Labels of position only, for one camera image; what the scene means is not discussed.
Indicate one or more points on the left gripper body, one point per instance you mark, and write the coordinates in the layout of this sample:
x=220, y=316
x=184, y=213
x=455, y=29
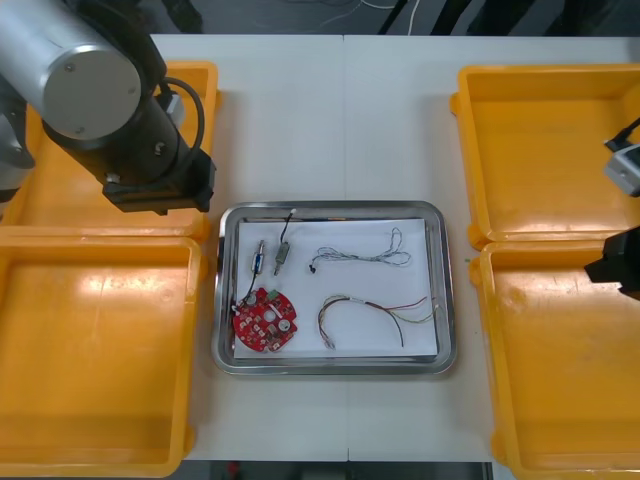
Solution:
x=165, y=192

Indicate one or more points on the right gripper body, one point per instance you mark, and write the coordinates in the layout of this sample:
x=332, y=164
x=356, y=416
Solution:
x=620, y=265

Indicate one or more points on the metal solenoid with blue label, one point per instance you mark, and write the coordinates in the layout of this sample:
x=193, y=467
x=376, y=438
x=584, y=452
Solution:
x=257, y=261

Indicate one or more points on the metal solenoid with white label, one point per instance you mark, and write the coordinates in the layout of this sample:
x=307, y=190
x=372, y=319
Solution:
x=283, y=252

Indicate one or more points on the round red circuit board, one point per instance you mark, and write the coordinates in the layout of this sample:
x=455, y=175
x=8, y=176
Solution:
x=260, y=325

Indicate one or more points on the silver and black left arm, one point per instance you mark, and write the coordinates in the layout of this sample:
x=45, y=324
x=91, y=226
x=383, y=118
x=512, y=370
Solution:
x=90, y=90

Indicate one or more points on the yellow-orange plastic bin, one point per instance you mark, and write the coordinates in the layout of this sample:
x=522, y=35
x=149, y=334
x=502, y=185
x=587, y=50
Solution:
x=60, y=220
x=575, y=375
x=550, y=200
x=100, y=350

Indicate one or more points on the steel tray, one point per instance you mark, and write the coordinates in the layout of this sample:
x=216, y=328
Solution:
x=225, y=280

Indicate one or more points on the white sheet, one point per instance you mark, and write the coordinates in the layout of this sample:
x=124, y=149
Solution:
x=350, y=290

